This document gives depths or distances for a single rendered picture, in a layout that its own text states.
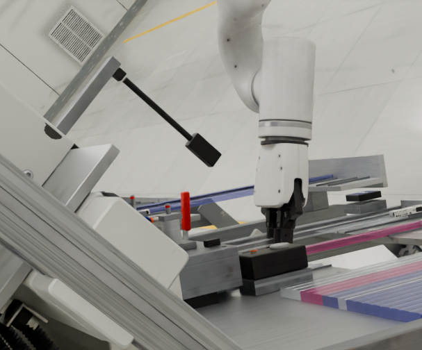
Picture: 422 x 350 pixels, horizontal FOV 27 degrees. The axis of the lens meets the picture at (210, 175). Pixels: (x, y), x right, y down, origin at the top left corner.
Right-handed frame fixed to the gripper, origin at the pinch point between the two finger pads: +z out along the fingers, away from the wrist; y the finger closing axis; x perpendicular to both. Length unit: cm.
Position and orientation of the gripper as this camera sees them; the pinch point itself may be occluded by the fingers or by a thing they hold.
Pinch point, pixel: (279, 241)
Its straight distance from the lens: 136.5
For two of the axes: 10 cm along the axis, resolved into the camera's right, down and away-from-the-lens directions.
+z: -0.5, 10.0, -0.5
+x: 9.2, 0.7, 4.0
